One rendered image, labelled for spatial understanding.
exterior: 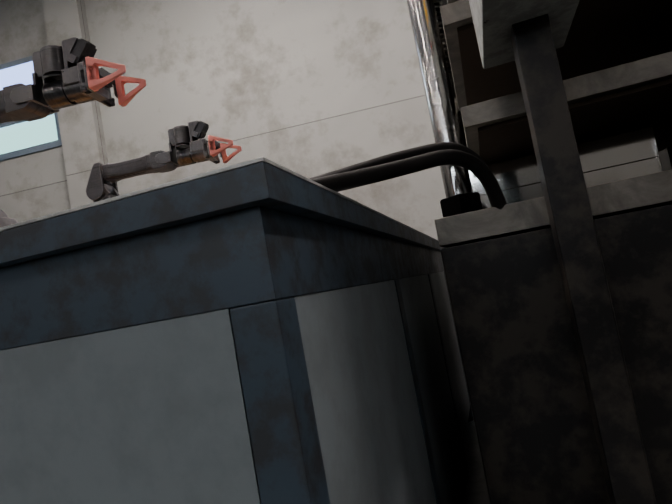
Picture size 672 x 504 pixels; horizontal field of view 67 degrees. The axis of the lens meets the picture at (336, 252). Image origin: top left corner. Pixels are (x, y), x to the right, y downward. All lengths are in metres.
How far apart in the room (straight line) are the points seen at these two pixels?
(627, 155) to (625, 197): 0.51
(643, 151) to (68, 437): 1.50
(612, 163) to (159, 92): 3.47
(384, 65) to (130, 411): 3.54
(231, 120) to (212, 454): 3.63
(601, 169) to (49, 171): 4.07
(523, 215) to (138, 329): 0.81
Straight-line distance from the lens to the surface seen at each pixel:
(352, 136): 3.79
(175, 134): 1.82
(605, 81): 1.30
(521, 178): 1.61
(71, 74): 1.27
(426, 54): 1.26
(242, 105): 4.06
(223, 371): 0.51
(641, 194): 1.16
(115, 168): 1.90
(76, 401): 0.62
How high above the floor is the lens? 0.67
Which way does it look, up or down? 4 degrees up
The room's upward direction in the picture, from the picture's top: 10 degrees counter-clockwise
